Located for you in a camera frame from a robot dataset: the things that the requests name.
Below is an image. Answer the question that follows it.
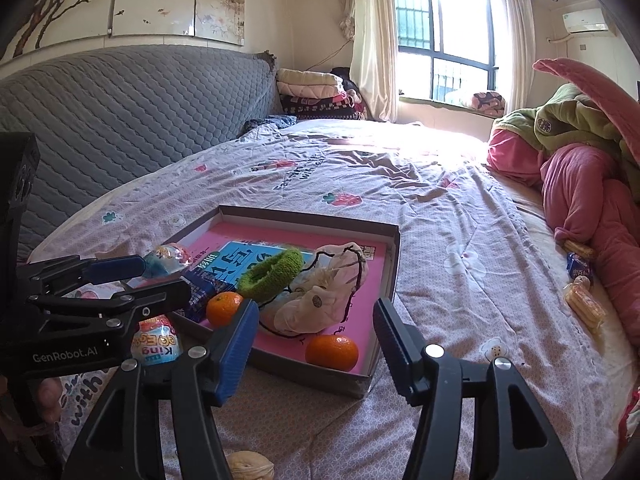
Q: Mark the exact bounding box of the pink folded blanket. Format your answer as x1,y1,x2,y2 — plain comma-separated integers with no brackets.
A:
279,90,351,105

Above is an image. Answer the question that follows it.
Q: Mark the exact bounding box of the grey quilted headboard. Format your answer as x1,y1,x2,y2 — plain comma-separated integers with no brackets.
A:
0,45,283,266

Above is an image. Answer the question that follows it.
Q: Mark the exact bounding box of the white cloth pouch black cord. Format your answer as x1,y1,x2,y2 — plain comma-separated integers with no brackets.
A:
260,242,370,336

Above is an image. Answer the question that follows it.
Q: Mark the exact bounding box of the black framed window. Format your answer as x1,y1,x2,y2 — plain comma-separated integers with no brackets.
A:
392,0,506,111

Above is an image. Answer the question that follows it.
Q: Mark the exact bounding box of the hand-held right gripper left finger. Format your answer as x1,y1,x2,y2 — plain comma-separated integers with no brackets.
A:
60,300,261,480

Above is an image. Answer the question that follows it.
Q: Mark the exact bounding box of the orange white snack packet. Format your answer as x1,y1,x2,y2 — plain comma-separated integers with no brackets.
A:
130,314,185,367

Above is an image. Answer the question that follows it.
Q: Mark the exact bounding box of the cream folded blanket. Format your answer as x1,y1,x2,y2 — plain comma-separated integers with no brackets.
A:
276,68,343,96

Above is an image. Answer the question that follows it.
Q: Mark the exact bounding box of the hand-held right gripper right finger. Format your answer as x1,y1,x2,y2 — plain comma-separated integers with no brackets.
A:
372,298,578,480

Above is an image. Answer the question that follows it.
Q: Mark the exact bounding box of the grey cardboard box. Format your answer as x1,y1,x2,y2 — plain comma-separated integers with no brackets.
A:
162,205,402,400

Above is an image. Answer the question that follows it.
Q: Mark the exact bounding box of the person's left hand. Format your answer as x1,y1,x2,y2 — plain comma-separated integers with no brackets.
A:
37,375,64,424

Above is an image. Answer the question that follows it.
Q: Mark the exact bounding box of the small blue snack packet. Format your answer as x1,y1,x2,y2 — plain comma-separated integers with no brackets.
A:
566,252,595,283

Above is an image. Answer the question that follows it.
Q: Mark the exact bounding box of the green fuzzy scrunchie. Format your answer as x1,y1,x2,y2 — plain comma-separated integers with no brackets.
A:
236,248,305,303

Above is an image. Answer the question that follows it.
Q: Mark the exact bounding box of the dark blue snack packet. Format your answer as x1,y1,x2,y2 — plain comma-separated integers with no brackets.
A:
182,265,236,323

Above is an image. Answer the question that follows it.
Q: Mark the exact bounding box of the pink quilt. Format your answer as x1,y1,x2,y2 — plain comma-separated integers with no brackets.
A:
487,57,640,351

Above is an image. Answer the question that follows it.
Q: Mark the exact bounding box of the white air conditioner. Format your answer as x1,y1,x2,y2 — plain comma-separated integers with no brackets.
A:
560,8,610,36

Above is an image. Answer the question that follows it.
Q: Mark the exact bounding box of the dark checkered folded blanket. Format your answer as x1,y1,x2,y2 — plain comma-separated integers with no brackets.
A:
280,98,366,121

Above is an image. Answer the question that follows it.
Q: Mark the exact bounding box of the orange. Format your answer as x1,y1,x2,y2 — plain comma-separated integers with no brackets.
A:
305,334,360,372
206,291,244,328

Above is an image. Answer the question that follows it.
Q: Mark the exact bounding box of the blue white egg capsule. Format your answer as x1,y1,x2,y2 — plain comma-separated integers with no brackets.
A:
142,242,193,281

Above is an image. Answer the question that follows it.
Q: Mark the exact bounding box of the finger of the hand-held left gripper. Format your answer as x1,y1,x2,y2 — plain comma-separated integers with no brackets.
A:
20,254,147,287
27,280,193,332

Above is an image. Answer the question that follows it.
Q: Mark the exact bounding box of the dark blue patterned cloth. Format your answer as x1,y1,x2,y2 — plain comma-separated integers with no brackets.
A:
245,115,298,134

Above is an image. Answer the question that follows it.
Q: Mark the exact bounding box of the cream curtain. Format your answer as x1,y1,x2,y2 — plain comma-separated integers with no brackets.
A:
349,0,401,123
492,0,538,111

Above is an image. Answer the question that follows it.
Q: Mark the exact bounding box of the green fleece blanket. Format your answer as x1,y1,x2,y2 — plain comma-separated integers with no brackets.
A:
492,82,640,196

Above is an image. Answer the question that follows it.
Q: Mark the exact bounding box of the walnut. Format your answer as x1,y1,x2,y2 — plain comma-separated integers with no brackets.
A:
226,451,276,480

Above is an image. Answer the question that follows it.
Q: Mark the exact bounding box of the printed strawberry bed sheet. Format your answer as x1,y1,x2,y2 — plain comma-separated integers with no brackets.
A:
27,120,631,480

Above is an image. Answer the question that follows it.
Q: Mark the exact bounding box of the pink patterned cushion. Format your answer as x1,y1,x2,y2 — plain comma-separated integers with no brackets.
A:
471,91,507,113

